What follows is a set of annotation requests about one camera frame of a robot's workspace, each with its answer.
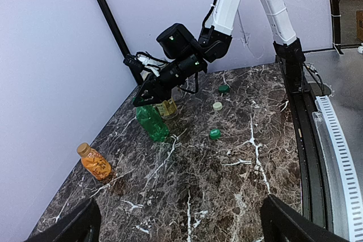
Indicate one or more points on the white slotted cable duct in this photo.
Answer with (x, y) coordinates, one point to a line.
(343, 184)

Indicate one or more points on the right black frame post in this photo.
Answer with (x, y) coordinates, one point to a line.
(113, 27)

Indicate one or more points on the cream bottle cap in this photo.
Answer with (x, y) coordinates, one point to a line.
(217, 106)

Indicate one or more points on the small green soda cap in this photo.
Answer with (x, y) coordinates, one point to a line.
(215, 134)

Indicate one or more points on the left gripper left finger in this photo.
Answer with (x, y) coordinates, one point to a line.
(81, 224)

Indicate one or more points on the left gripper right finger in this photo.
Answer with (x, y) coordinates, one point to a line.
(282, 223)

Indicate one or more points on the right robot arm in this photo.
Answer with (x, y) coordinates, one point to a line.
(189, 56)

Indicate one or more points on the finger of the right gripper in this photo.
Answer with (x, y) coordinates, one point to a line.
(146, 95)

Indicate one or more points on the green bottle cap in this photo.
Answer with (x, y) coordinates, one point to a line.
(223, 89)

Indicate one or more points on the green soda bottle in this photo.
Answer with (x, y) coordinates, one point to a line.
(151, 121)

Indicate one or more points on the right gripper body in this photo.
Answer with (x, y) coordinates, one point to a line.
(156, 88)

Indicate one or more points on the yellow tea bottle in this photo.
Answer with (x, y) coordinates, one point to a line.
(167, 109)

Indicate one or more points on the orange drink bottle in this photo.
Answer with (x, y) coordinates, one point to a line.
(94, 162)

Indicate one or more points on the black front rail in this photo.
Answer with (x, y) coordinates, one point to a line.
(315, 193)

